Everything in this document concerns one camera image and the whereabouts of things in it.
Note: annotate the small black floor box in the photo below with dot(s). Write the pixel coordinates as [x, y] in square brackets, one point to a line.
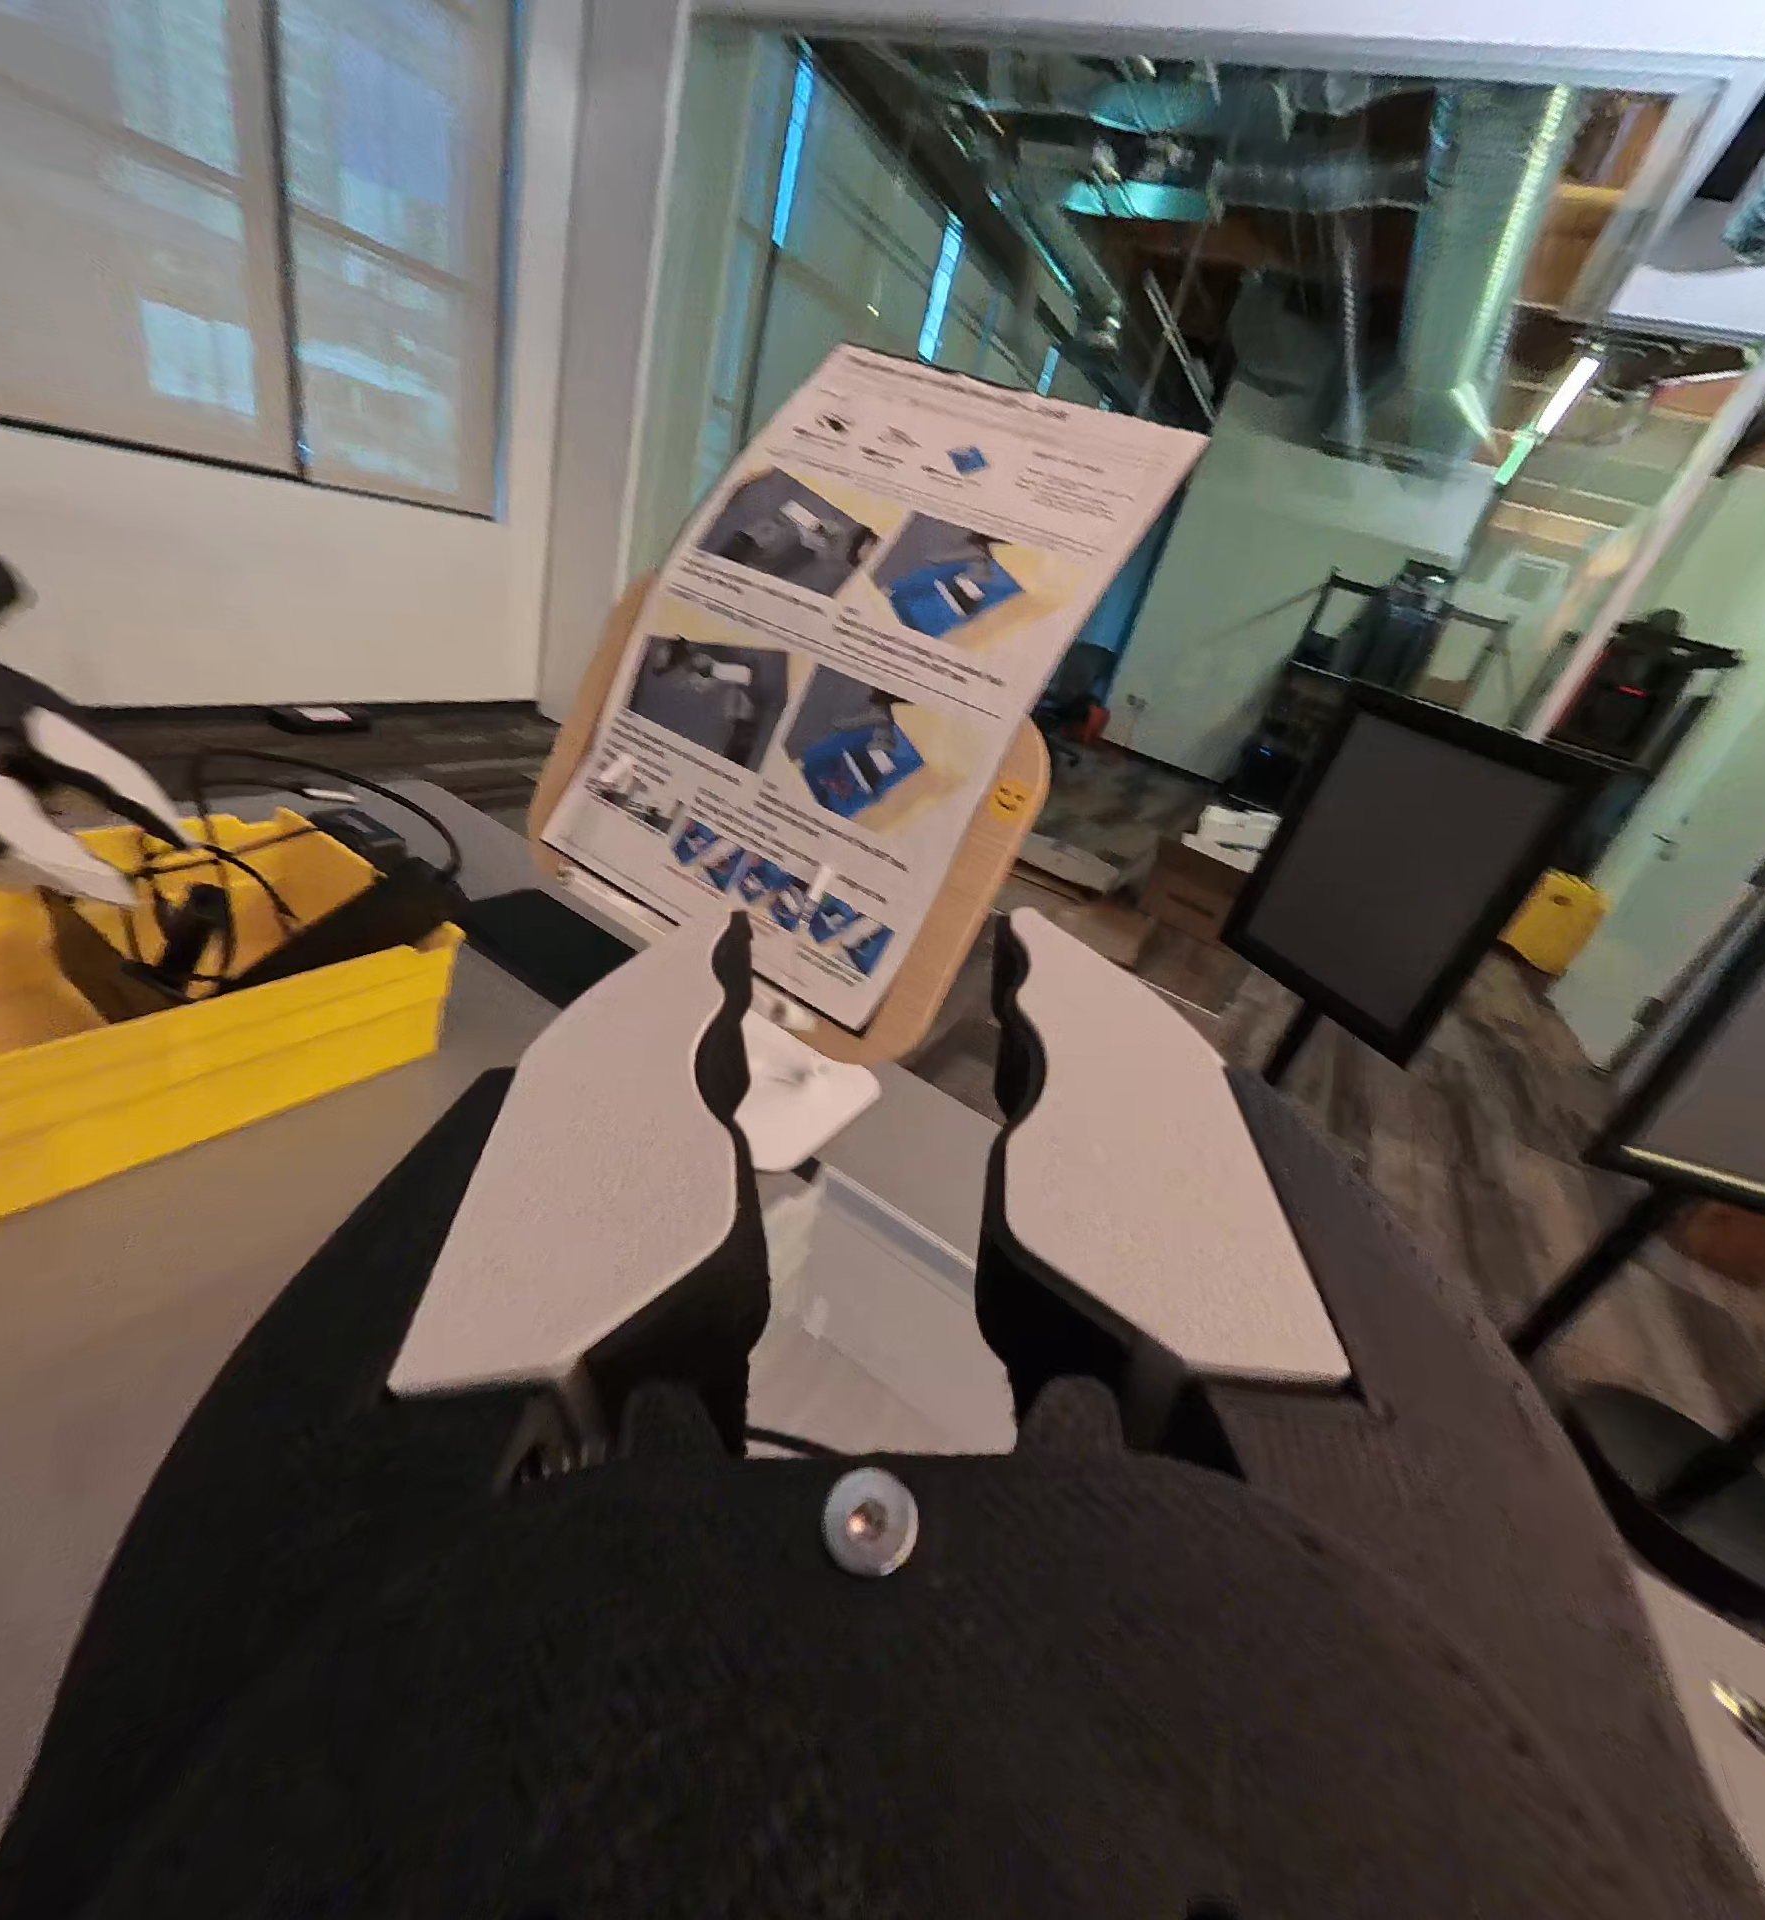
[313, 719]

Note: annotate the yellow floor sign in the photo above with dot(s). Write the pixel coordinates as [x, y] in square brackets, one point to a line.
[1553, 918]

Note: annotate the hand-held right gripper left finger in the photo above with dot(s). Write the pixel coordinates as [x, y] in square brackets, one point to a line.
[584, 1199]

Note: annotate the instruction poster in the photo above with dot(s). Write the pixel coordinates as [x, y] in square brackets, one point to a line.
[822, 601]

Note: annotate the black floor stand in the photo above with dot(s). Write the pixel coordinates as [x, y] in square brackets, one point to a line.
[1755, 1082]

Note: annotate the black monitor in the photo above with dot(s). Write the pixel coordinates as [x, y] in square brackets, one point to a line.
[1395, 869]

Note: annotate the white stand base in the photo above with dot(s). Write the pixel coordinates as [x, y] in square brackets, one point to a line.
[807, 1118]

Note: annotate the yellow smiley sticker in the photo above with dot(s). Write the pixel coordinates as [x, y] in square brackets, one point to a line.
[1001, 799]

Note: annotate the large glass window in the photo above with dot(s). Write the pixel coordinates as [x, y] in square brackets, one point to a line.
[102, 213]

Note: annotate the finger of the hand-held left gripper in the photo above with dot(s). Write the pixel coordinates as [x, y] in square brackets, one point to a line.
[27, 841]
[108, 766]

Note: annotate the yellow plastic bin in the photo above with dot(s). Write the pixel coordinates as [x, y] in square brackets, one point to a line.
[102, 1095]

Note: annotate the black 7-port USB hub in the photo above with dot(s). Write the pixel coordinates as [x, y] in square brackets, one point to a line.
[224, 900]

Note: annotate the clear plastic bin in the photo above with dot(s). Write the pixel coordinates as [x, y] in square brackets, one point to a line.
[883, 1290]

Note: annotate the black flat desk pad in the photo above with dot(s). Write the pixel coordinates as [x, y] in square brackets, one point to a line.
[536, 943]

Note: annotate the round metal desk grommet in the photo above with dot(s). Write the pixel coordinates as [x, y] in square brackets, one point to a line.
[1757, 1723]

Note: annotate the narrow glass window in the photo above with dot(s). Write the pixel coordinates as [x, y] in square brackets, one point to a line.
[852, 241]

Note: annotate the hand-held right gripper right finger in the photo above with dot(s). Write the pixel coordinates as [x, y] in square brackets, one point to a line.
[1167, 1199]

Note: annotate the instruction sheet on stand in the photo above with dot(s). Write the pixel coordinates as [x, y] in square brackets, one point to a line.
[974, 885]

